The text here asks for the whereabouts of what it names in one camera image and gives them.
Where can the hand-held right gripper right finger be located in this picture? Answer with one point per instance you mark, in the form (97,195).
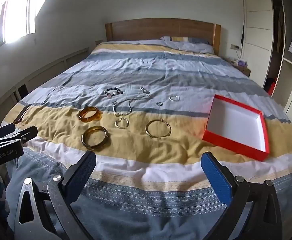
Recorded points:
(214,175)

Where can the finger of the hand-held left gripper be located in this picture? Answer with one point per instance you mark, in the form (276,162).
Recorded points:
(27,133)
(3,129)

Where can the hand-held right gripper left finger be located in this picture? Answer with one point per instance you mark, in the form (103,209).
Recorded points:
(82,172)

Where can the smooth golden brown bangle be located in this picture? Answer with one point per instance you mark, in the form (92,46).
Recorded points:
(93,147)

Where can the red cardboard box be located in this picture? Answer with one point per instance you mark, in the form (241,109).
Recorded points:
(236,127)

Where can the faceted amber bangle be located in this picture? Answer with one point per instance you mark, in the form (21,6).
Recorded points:
(83,118)

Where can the thin gold hoop bangle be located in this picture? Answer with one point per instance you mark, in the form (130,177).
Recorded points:
(158,136)

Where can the red bag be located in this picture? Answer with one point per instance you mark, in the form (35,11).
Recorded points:
(272,87)

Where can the wooden nightstand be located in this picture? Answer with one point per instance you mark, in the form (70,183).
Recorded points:
(246,72)

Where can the purple packet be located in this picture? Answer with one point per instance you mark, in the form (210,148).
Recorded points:
(241,63)

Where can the window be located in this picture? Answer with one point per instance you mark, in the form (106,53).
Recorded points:
(15,12)

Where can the striped bedspread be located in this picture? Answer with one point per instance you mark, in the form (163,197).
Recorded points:
(161,67)

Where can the striped pillow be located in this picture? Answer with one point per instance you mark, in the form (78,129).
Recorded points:
(186,45)

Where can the wooden headboard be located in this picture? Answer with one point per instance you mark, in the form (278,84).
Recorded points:
(161,28)

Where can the white wardrobe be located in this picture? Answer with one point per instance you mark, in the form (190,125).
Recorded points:
(257,17)

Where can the dark hanging clothes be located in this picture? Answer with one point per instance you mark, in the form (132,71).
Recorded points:
(281,17)

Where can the wall socket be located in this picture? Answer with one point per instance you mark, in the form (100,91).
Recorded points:
(234,46)

